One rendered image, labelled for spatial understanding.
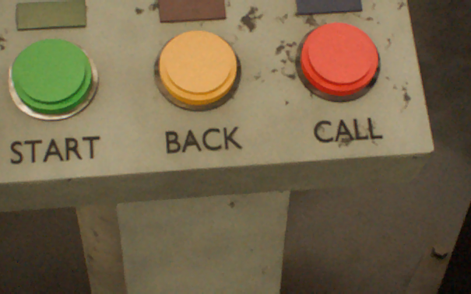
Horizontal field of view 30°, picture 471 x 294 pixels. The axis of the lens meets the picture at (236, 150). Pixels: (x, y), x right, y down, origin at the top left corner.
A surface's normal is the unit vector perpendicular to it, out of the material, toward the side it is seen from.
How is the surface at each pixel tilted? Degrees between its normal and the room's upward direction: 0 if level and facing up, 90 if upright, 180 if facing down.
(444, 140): 0
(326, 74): 20
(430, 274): 0
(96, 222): 90
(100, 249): 90
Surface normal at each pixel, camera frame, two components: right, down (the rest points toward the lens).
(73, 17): 0.06, -0.35
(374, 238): 0.02, -0.65
